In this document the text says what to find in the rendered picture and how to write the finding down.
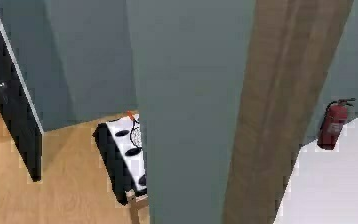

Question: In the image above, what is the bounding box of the light wooden chair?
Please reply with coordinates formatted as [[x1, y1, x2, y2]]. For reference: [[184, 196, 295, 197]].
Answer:
[[125, 189, 151, 224]]

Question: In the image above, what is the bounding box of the tennis racket with orange handle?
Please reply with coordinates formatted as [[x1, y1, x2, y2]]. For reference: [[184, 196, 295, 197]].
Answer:
[[126, 110, 143, 149]]

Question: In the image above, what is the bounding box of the black room door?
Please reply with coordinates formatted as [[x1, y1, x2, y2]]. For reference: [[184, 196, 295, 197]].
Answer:
[[0, 0, 45, 183]]

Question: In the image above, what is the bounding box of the brown wooden room door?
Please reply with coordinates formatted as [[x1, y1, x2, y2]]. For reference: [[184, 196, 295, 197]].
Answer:
[[222, 0, 355, 224]]

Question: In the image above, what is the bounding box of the red fire extinguisher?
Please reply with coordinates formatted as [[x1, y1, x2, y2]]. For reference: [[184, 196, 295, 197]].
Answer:
[[316, 97, 357, 151]]

